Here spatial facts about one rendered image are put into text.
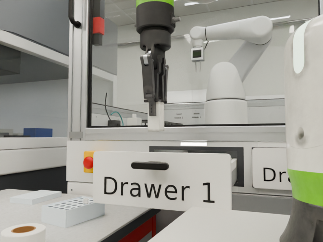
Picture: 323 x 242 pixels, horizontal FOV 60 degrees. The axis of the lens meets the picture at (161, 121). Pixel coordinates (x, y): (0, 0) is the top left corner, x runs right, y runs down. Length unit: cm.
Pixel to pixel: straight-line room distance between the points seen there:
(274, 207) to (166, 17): 57
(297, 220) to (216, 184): 24
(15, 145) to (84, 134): 42
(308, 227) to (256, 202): 55
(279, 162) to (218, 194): 32
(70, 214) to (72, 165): 40
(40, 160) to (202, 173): 104
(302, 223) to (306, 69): 15
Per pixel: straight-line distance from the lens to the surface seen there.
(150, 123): 66
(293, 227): 33
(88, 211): 72
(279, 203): 86
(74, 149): 105
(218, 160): 53
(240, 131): 84
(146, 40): 67
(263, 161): 82
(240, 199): 86
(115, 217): 74
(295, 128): 31
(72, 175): 107
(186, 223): 44
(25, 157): 140
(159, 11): 68
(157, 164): 52
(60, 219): 69
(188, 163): 54
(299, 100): 30
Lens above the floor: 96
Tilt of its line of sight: 3 degrees up
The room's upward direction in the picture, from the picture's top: straight up
